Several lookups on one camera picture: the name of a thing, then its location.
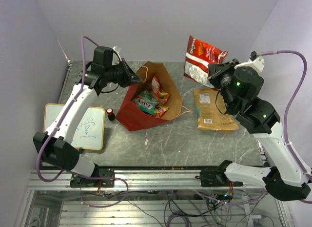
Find small whiteboard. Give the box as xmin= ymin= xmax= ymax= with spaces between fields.
xmin=43 ymin=103 xmax=106 ymax=151

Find teal Fox's candy bag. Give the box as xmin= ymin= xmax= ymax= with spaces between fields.
xmin=132 ymin=90 xmax=159 ymax=115

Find red capped black marker stamp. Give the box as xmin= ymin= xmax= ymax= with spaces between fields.
xmin=106 ymin=108 xmax=116 ymax=121

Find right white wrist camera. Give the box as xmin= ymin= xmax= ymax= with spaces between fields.
xmin=239 ymin=51 xmax=265 ymax=73

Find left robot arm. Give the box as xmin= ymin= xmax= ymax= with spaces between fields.
xmin=33 ymin=46 xmax=142 ymax=186

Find cable tangle under table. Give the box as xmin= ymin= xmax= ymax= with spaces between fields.
xmin=80 ymin=173 xmax=269 ymax=227

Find aluminium extrusion rail frame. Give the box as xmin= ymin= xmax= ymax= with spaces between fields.
xmin=26 ymin=168 xmax=278 ymax=191

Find brown snack pouch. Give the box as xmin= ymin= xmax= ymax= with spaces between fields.
xmin=194 ymin=88 xmax=239 ymax=132

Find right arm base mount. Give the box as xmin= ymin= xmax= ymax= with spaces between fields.
xmin=195 ymin=161 xmax=231 ymax=187

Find small orange snack packet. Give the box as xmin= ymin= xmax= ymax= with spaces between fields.
xmin=151 ymin=76 xmax=170 ymax=104

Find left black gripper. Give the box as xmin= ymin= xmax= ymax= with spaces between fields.
xmin=105 ymin=58 xmax=143 ymax=88

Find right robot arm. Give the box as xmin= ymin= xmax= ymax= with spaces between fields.
xmin=208 ymin=59 xmax=312 ymax=201

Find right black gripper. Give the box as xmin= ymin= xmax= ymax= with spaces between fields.
xmin=207 ymin=58 xmax=243 ymax=111

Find red brown paper bag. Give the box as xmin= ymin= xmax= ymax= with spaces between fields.
xmin=116 ymin=62 xmax=191 ymax=131

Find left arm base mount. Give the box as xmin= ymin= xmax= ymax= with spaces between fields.
xmin=70 ymin=168 xmax=115 ymax=188

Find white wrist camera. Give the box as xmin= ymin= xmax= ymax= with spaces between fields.
xmin=239 ymin=51 xmax=265 ymax=73
xmin=113 ymin=46 xmax=121 ymax=60

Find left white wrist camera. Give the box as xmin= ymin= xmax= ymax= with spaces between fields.
xmin=113 ymin=46 xmax=121 ymax=60

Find colourful small snack packets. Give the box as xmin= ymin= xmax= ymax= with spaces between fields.
xmin=152 ymin=105 xmax=169 ymax=118

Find red Doritos chip bag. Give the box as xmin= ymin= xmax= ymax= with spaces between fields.
xmin=184 ymin=36 xmax=229 ymax=88

